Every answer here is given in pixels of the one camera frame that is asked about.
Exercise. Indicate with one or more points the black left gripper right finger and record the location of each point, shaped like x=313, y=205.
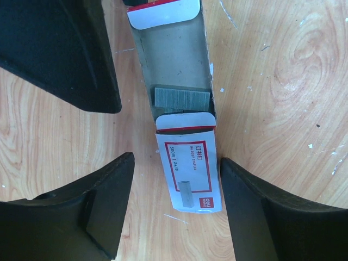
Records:
x=269, y=223

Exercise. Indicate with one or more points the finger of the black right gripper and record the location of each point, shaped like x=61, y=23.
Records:
x=63, y=48

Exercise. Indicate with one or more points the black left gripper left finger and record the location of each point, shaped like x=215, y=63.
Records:
x=82, y=220

